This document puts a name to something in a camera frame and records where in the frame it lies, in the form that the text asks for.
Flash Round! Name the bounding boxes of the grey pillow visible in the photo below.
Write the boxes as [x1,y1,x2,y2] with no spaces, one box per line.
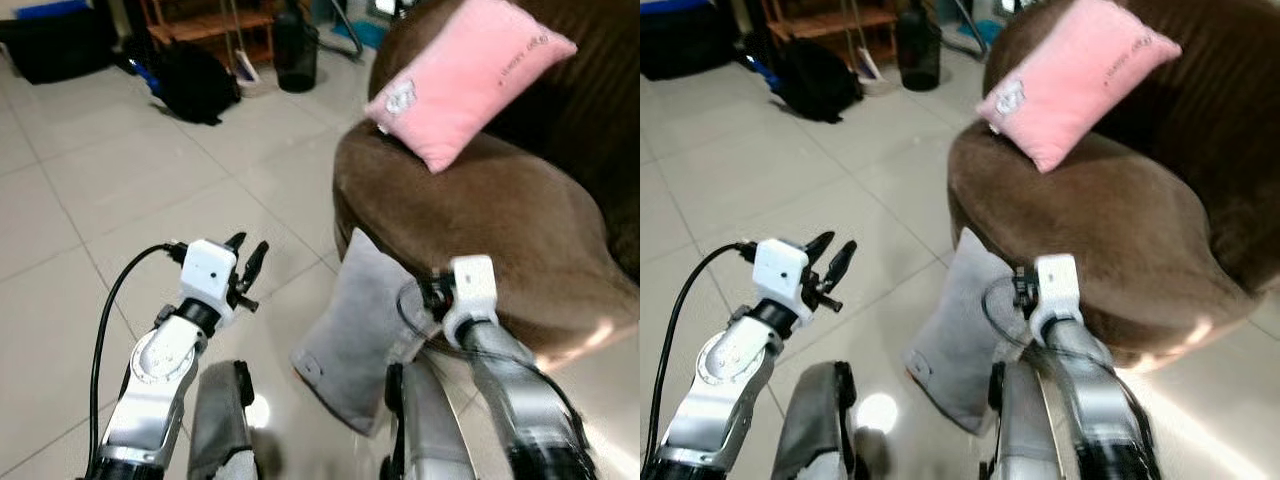
[902,227,1041,437]
[289,227,443,437]

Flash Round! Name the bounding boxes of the brown sofa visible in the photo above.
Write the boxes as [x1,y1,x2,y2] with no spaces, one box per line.
[946,0,1280,373]
[332,0,641,369]

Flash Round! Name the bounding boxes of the pink pillow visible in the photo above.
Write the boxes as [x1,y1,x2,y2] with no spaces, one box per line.
[976,0,1184,175]
[362,0,579,175]

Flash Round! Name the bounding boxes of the grey robot left leg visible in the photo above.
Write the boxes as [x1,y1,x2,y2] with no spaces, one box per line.
[769,359,863,480]
[187,359,263,480]

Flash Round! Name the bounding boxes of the grey robot leg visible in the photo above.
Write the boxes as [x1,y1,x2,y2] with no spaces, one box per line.
[187,359,263,480]
[983,358,1067,480]
[769,359,863,480]
[379,355,477,480]

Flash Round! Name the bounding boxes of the grey robot right leg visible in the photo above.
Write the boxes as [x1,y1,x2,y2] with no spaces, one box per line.
[983,358,1067,480]
[379,355,477,480]

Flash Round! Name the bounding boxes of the black backpack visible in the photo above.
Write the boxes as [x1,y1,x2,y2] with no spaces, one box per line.
[148,40,243,127]
[768,38,864,125]

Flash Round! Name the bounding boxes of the white broom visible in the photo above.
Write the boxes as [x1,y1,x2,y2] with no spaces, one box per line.
[224,0,263,87]
[845,0,887,84]

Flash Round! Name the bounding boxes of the dark bottle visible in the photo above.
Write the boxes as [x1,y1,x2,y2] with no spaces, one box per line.
[894,0,944,94]
[272,0,320,95]

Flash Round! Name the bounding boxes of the wooden shelf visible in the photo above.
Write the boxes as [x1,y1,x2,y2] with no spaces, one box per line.
[138,0,283,73]
[760,0,901,69]

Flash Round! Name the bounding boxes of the black bag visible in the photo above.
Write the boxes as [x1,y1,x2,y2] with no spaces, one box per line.
[640,5,743,83]
[0,8,118,86]

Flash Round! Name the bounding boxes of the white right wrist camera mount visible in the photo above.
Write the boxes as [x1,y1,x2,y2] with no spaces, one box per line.
[442,255,500,347]
[1029,253,1085,347]

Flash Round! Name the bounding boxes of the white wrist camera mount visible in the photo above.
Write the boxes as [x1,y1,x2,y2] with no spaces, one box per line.
[1029,253,1085,347]
[179,239,239,307]
[751,238,810,327]
[442,255,500,347]

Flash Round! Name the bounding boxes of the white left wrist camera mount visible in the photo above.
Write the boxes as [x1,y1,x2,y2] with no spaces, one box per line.
[179,239,239,307]
[751,238,810,327]

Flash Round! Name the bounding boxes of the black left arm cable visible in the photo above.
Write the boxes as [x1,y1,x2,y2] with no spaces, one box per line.
[87,242,191,473]
[644,241,757,471]

